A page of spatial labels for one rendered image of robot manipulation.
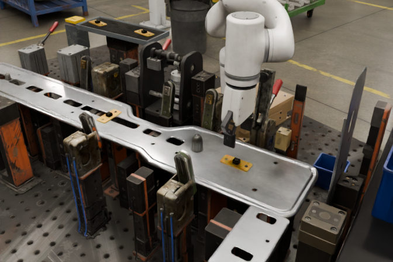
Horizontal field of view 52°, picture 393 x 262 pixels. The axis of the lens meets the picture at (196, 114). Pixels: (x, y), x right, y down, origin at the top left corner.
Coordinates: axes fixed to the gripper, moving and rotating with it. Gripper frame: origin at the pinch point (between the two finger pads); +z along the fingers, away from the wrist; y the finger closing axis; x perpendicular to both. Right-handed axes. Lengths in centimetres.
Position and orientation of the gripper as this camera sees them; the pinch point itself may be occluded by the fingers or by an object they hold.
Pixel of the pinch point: (238, 134)
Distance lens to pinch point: 105.6
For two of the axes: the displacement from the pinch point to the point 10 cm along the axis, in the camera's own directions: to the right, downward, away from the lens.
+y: -5.5, 4.3, -7.2
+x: 8.4, 2.8, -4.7
